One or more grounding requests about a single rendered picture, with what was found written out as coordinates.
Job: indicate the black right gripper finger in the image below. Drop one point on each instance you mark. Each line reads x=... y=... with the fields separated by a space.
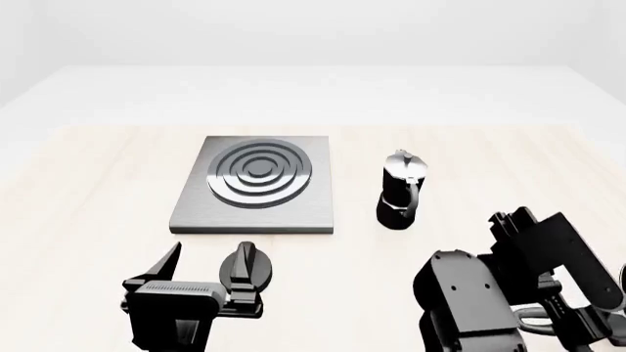
x=555 y=304

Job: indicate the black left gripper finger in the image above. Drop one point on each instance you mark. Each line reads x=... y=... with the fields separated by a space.
x=244 y=264
x=164 y=267

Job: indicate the grey square stove plate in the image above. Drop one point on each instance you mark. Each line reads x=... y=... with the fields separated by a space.
x=303 y=205

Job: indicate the dark grey oval disc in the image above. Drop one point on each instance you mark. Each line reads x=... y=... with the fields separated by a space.
x=261 y=269

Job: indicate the black moka pot silver lid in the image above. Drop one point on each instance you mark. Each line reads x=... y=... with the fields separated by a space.
x=394 y=205

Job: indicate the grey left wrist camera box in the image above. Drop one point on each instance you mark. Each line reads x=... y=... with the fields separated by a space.
x=181 y=289

